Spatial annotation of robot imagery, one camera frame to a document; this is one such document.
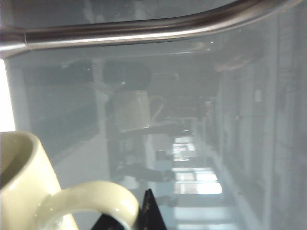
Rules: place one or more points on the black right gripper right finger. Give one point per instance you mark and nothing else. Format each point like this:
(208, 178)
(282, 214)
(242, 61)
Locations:
(153, 215)

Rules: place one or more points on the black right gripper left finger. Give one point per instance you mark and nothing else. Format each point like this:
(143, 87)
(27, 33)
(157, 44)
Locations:
(109, 222)

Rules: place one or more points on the pale green ceramic mug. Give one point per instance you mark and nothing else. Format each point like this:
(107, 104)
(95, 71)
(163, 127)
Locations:
(21, 172)

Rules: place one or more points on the dark steel gooseneck faucet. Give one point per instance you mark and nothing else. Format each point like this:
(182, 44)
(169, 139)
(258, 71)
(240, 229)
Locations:
(120, 33)

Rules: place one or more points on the white counter upstand ledge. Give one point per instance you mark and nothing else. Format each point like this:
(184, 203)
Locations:
(4, 95)

